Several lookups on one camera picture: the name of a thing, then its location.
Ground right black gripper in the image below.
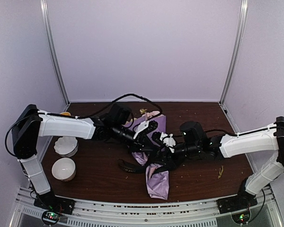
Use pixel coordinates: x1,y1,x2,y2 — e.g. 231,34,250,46
152,142,201,168

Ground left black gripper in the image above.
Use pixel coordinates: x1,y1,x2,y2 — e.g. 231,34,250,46
112,123,158,155

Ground purple pink wrapping paper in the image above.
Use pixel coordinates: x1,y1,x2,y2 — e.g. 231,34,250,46
125,114,169,200

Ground black printed ribbon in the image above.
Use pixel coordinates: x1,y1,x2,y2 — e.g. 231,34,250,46
117,156,185,175

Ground pink rose flower stem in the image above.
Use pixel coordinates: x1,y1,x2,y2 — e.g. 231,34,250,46
139,108,162,120

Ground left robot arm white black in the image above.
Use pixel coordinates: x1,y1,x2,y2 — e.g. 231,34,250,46
7,103,158,210

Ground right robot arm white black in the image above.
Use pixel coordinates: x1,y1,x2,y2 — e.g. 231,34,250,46
152,116,284,209

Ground fallen green stem piece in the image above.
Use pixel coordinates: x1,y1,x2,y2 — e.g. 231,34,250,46
217,165,224,179

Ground white scalloped bowl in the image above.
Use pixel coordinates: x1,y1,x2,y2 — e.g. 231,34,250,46
54,136,79,157

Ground white round bowl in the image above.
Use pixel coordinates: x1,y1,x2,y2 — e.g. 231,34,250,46
51,157,76,182

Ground patterned white mug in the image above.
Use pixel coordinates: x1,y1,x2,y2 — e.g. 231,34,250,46
61,112,71,116

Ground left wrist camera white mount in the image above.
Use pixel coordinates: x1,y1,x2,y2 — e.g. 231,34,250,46
133,120,158,140

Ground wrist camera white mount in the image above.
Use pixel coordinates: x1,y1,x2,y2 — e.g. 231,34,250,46
151,132,176,154
133,120,158,140

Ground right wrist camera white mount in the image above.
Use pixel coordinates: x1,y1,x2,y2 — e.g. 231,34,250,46
151,132,176,154

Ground aluminium front rail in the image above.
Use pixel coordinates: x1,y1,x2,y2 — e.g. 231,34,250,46
15,182,281,227

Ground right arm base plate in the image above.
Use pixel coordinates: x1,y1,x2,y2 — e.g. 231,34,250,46
216,195,257,214

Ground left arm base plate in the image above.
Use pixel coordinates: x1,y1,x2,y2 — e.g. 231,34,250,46
34,197,75,215

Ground left aluminium corner post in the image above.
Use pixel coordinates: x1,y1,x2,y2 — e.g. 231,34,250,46
40,0,70,106

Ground aluminium corner post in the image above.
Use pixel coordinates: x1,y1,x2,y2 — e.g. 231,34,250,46
40,0,70,106
219,0,249,105

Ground right aluminium corner post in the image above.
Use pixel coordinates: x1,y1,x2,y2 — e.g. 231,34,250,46
219,0,249,105

